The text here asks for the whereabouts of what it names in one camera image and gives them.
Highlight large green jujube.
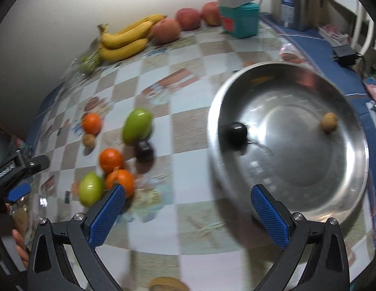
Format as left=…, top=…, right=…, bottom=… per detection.
left=122, top=108, right=153, bottom=146

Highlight dark plum with stem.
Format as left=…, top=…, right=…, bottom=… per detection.
left=223, top=122, right=248, bottom=151

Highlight checkered printed tablecloth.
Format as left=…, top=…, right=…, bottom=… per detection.
left=26, top=12, right=376, bottom=291

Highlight person's left hand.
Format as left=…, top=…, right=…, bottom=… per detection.
left=10, top=229, right=30, bottom=269

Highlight orange tangerine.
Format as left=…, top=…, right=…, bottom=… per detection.
left=99, top=148, right=124, bottom=173
left=104, top=169, right=135, bottom=197
left=82, top=113, right=103, bottom=135

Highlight yellow banana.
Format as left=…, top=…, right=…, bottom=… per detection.
left=115, top=14, right=168, bottom=35
left=98, top=38, right=149, bottom=62
left=100, top=21, right=155, bottom=49

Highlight white rail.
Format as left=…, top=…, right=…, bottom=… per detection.
left=352, top=1, right=376, bottom=55

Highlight pink packet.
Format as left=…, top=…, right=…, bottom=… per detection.
left=318, top=24, right=349, bottom=44

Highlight black power adapter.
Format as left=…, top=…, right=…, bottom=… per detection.
left=332, top=45, right=360, bottom=66

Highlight steel kettle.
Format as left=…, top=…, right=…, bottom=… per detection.
left=271, top=0, right=323, bottom=31

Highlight brown round fruit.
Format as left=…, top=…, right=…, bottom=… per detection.
left=148, top=277, right=190, bottom=291

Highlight red apple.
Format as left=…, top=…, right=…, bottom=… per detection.
left=176, top=8, right=202, bottom=31
left=152, top=18, right=182, bottom=43
left=201, top=1, right=222, bottom=26

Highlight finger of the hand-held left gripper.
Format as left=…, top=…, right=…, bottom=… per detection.
left=20, top=154, right=50, bottom=175
left=7, top=183, right=31, bottom=203

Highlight large steel bowl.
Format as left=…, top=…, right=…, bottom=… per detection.
left=207, top=61, right=370, bottom=225

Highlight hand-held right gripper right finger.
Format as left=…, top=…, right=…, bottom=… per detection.
left=251, top=184, right=350, bottom=291

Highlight bag of green grapes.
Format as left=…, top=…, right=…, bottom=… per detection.
left=62, top=50, right=104, bottom=81

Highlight teal box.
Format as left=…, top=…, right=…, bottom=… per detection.
left=220, top=2, right=260, bottom=39

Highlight green mango small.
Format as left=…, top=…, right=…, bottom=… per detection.
left=78, top=172, right=104, bottom=206

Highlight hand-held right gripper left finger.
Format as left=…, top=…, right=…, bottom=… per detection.
left=27, top=183, right=128, bottom=291

